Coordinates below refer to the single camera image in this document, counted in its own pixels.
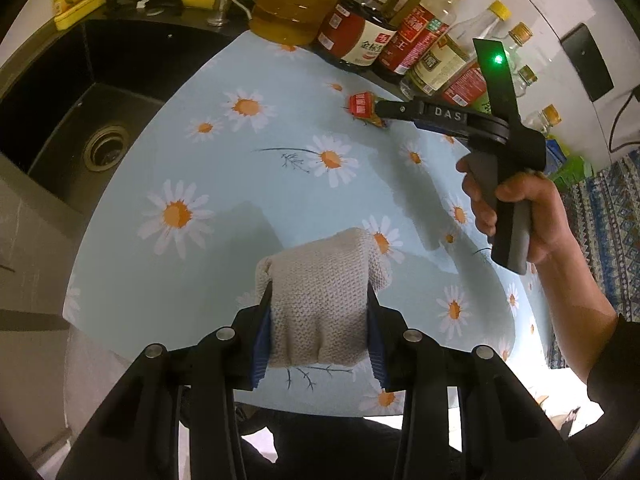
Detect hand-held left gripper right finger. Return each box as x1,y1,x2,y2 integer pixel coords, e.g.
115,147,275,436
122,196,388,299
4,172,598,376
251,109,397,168
366,280,586,480

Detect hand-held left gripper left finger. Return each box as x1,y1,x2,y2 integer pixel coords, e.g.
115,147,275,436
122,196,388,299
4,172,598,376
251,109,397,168
54,280,275,480

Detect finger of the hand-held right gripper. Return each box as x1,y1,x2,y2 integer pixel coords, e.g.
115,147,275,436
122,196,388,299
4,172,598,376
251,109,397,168
374,99,418,122

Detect red snack wrapper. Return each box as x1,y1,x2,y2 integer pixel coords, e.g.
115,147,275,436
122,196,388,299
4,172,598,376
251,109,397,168
347,91,390,129

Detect white knitted cloth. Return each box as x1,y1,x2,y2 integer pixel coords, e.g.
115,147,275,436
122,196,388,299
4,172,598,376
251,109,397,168
255,227,394,367

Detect person's right forearm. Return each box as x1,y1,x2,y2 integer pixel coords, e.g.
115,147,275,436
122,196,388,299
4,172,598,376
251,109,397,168
530,247,640,461

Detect person's right hand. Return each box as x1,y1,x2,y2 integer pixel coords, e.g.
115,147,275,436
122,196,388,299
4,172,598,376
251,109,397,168
461,171,577,268

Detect dark bottle yellow cap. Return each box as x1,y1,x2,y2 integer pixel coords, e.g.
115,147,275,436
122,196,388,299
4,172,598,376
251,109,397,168
537,104,563,142

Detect green packet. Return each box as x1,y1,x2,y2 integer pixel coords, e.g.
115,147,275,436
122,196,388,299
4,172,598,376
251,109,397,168
547,135,597,192

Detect clear bottle pale label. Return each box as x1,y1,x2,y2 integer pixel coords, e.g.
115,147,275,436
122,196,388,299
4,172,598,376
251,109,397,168
406,0,512,100

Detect green label bottle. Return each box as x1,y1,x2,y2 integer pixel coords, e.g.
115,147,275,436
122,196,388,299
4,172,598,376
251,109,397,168
480,65,538,113

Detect red label sauce bottle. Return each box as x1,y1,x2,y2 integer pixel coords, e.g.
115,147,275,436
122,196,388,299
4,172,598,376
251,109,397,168
375,0,478,77

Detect dark bottle red label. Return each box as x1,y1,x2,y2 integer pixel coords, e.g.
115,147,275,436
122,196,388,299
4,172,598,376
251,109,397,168
439,22,532,109

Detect dark sauce jug red label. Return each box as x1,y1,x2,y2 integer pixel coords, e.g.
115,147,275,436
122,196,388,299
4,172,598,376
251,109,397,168
314,0,433,70

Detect dark cloth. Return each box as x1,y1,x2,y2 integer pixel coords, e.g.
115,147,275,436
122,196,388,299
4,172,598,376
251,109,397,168
239,404,417,480

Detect blue patterned cloth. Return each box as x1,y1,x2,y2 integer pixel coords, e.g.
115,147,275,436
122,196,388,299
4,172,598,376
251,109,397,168
547,152,640,372

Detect daisy print tablecloth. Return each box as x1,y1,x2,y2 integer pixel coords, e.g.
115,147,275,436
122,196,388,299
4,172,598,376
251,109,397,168
62,30,537,418

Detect large cooking oil jug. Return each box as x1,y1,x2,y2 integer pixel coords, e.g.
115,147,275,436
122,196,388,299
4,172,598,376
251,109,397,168
249,0,342,47

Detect metal soap dispenser pump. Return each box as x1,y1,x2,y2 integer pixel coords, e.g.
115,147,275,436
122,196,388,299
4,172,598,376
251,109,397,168
206,0,252,28

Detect metal sink drain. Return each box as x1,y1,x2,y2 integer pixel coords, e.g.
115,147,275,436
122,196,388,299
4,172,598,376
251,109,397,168
82,125,132,174

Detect black kitchen sink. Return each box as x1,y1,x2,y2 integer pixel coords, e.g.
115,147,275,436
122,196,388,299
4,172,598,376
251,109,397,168
0,19,242,202

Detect black cable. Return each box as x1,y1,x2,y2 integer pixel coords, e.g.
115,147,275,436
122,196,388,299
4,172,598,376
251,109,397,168
606,86,640,154

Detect black wall socket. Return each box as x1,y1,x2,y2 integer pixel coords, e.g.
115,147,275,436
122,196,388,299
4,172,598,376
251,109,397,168
560,22,615,103

